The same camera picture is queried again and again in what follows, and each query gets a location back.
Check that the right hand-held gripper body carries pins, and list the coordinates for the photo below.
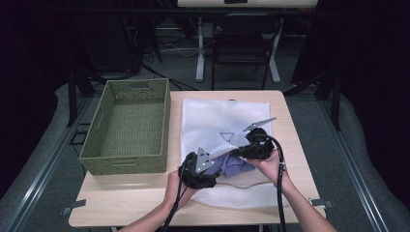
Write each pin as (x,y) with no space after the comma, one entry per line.
(259,146)

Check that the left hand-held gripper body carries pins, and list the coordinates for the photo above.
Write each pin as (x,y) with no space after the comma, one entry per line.
(198,175)

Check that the purple shirt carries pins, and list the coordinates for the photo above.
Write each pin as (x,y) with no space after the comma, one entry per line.
(233,166)

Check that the white mesh laundry bag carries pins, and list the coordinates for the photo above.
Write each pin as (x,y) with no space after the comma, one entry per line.
(212,122)

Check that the green woven basket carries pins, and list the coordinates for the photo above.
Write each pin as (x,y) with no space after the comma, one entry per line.
(129,129)

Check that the person's right hand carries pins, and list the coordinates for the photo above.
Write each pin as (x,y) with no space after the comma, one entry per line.
(270,167)

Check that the person's left hand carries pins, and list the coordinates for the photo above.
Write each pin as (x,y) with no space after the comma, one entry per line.
(177,191)

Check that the black metal stand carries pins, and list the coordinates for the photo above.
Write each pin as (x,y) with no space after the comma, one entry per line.
(336,103)
(72,96)

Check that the black chair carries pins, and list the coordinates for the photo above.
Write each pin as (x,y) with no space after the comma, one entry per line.
(240,45)

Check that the white-legged desk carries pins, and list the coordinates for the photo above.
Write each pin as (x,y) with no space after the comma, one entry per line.
(200,48)

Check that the black device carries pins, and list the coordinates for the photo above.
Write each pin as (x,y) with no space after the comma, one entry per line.
(235,1)

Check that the grey metal table bracket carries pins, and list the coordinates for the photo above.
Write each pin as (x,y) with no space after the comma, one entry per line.
(320,203)
(74,206)

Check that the grey metal floor rail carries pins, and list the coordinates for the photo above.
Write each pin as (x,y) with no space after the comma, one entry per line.
(354,167)
(38,174)

